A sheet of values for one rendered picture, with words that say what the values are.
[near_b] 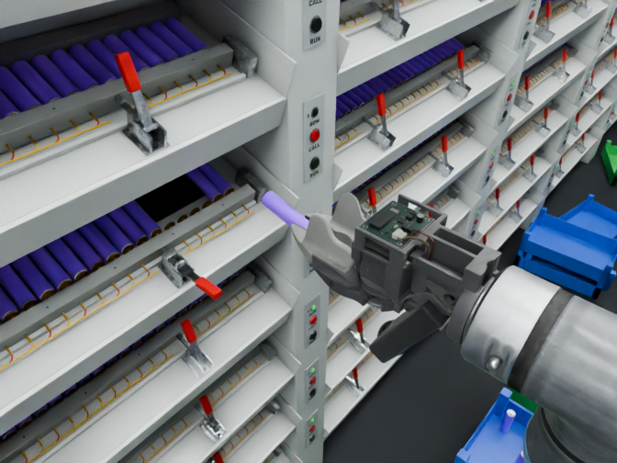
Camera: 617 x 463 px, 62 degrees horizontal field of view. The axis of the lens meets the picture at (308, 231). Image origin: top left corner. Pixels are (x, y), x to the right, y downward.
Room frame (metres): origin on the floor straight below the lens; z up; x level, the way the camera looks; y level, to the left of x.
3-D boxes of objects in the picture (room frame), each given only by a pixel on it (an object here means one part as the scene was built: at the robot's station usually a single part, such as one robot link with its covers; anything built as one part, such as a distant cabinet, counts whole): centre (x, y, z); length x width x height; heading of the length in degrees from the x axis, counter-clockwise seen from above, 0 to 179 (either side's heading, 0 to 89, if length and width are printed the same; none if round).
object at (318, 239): (0.39, -0.01, 1.01); 0.09 x 0.03 x 0.06; 52
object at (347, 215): (0.42, -0.04, 1.01); 0.09 x 0.03 x 0.06; 44
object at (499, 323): (0.28, -0.16, 1.01); 0.10 x 0.05 x 0.09; 138
